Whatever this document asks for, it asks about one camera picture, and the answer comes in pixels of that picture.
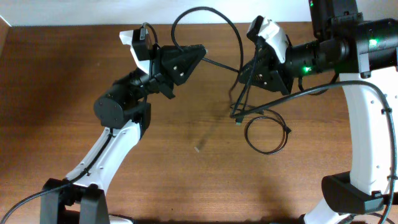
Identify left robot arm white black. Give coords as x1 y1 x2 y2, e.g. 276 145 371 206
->
40 44 206 223

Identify left camera cable black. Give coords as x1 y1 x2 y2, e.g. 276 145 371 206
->
0 21 159 224

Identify camera cable black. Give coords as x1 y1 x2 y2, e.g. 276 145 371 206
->
0 21 159 224
229 37 398 224

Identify right camera cable black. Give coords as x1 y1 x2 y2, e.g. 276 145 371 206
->
229 37 398 224

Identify black cable with angled plugs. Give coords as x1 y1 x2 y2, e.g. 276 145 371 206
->
170 6 245 103

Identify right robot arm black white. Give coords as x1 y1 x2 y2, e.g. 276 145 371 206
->
239 1 397 223

